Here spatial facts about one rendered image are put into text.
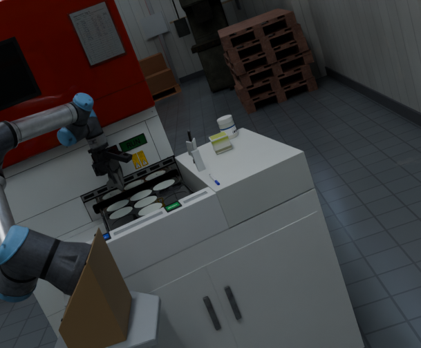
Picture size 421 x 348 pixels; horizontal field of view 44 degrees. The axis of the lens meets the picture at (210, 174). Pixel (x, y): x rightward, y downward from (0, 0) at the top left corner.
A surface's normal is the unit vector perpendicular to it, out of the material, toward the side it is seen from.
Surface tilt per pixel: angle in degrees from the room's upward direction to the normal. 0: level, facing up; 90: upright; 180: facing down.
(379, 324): 0
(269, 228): 90
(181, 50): 90
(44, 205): 90
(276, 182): 90
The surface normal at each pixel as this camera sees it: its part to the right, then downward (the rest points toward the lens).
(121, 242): 0.29, 0.22
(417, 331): -0.33, -0.89
